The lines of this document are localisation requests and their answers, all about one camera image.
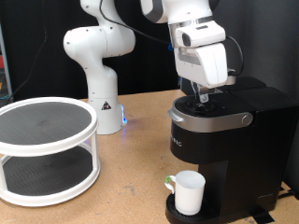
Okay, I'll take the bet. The black Keurig coffee machine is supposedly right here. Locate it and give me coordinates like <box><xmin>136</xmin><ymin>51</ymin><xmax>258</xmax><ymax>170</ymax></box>
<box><xmin>164</xmin><ymin>76</ymin><xmax>299</xmax><ymax>224</ymax></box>

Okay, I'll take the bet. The black tape strip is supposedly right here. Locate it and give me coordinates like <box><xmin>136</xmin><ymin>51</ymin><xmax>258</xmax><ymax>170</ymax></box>
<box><xmin>249</xmin><ymin>206</ymin><xmax>276</xmax><ymax>224</ymax></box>

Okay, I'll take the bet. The white mug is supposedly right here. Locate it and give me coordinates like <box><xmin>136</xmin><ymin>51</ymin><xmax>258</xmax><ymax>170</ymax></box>
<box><xmin>164</xmin><ymin>170</ymin><xmax>206</xmax><ymax>217</ymax></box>

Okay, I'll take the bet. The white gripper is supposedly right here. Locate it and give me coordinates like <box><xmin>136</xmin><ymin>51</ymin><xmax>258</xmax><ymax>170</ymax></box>
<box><xmin>173</xmin><ymin>42</ymin><xmax>229</xmax><ymax>104</ymax></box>

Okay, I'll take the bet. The black backdrop curtain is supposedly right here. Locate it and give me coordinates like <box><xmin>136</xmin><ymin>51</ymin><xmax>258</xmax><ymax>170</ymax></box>
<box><xmin>0</xmin><ymin>0</ymin><xmax>185</xmax><ymax>101</ymax></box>

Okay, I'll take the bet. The white two-tier turntable stand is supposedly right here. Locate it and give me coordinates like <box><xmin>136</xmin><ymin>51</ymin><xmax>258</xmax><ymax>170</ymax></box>
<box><xmin>0</xmin><ymin>96</ymin><xmax>102</xmax><ymax>208</ymax></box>

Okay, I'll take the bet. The grey metal frame post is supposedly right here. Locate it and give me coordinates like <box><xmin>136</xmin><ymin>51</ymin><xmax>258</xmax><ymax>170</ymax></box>
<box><xmin>0</xmin><ymin>22</ymin><xmax>14</xmax><ymax>101</ymax></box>

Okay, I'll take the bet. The dark grey backdrop panel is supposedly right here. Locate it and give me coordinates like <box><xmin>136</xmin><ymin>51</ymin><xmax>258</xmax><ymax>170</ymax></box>
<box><xmin>179</xmin><ymin>0</ymin><xmax>299</xmax><ymax>200</ymax></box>

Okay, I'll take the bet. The black power cord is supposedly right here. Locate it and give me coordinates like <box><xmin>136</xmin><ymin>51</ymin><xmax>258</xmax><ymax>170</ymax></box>
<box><xmin>276</xmin><ymin>186</ymin><xmax>295</xmax><ymax>201</ymax></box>

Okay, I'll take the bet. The black camera cable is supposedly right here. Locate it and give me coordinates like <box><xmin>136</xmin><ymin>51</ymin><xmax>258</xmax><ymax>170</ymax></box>
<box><xmin>6</xmin><ymin>0</ymin><xmax>245</xmax><ymax>104</ymax></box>

